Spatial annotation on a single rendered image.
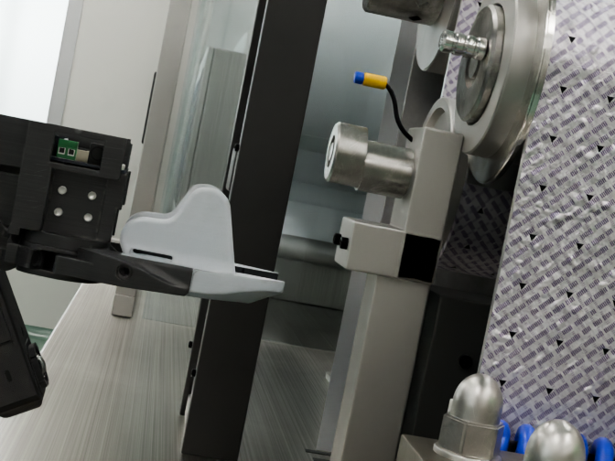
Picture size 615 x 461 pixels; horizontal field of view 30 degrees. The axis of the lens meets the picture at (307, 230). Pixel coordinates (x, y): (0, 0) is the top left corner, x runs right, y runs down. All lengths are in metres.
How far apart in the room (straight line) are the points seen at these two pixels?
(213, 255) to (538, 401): 0.22
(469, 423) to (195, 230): 0.18
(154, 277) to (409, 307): 0.21
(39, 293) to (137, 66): 1.32
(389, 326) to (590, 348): 0.13
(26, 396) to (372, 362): 0.23
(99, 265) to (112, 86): 5.63
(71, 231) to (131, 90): 5.60
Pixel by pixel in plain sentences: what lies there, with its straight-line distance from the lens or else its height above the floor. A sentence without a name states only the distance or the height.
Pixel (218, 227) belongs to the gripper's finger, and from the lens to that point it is 0.62.
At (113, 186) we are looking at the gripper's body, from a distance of 0.63.
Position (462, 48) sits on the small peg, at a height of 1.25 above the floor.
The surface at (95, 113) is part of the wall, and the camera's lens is 6.23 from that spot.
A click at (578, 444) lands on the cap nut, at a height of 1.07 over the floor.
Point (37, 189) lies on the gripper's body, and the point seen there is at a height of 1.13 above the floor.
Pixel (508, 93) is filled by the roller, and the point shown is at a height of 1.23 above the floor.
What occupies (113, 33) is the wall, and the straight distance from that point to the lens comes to 6.25.
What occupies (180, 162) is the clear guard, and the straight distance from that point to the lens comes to 1.69.
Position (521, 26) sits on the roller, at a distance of 0.70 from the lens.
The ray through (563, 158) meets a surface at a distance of 0.69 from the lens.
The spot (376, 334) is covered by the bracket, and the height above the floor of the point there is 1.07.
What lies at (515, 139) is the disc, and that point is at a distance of 0.69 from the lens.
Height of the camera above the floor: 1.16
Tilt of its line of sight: 3 degrees down
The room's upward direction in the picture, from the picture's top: 11 degrees clockwise
